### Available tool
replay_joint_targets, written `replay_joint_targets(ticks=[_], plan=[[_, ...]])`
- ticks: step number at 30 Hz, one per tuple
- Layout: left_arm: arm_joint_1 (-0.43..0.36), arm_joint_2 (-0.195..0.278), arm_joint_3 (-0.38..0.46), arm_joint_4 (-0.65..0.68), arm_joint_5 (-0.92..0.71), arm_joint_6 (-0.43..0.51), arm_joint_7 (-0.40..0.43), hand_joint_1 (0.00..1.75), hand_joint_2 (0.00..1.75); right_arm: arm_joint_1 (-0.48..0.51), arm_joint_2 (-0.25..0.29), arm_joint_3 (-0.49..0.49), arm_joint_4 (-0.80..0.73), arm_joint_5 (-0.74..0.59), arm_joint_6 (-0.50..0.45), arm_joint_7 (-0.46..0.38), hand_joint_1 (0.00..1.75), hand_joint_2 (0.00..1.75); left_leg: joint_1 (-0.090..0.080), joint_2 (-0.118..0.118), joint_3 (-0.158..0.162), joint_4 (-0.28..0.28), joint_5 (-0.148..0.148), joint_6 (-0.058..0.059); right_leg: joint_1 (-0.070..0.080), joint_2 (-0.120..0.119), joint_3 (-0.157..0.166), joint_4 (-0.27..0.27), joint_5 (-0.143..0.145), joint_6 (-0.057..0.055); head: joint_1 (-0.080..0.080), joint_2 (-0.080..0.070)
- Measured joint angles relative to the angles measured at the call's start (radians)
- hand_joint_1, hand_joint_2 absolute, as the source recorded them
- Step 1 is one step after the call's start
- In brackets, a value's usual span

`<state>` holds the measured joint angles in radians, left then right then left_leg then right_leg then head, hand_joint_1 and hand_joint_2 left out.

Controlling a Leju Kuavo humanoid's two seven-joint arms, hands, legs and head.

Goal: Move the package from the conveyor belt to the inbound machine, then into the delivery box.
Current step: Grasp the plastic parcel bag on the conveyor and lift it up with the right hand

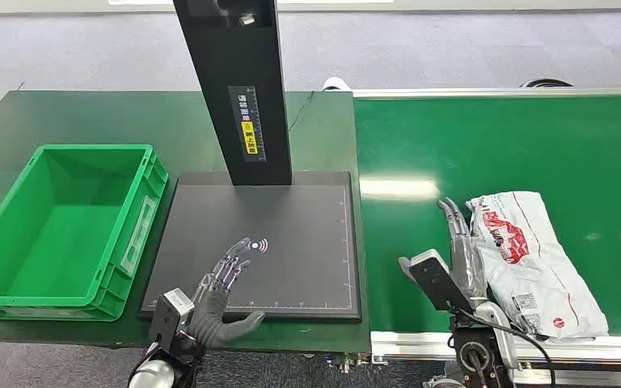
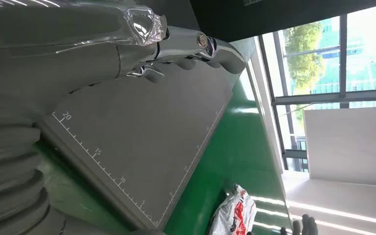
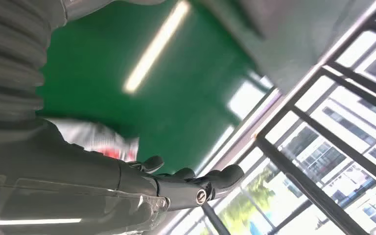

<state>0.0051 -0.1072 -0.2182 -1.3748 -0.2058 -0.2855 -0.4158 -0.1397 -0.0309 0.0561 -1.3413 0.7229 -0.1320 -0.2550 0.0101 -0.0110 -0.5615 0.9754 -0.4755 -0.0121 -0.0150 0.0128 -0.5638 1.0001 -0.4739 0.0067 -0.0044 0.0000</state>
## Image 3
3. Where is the green conveyor belt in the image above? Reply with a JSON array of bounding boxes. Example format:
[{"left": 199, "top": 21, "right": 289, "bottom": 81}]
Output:
[{"left": 37, "top": 0, "right": 275, "bottom": 176}]

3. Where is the black window frame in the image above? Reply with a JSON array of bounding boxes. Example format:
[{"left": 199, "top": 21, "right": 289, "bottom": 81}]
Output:
[{"left": 202, "top": 19, "right": 376, "bottom": 235}]

